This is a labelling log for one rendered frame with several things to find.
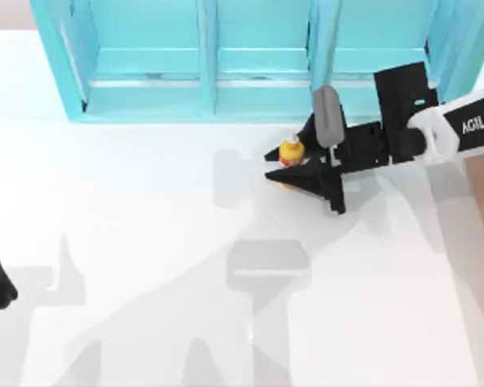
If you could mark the pale grey rounded box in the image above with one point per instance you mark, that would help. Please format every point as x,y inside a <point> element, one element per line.
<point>328,117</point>

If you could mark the light blue rack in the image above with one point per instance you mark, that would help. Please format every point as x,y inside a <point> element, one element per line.
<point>262,60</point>

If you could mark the yellow bottle with white cap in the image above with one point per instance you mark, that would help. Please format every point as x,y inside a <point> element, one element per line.
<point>291,151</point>

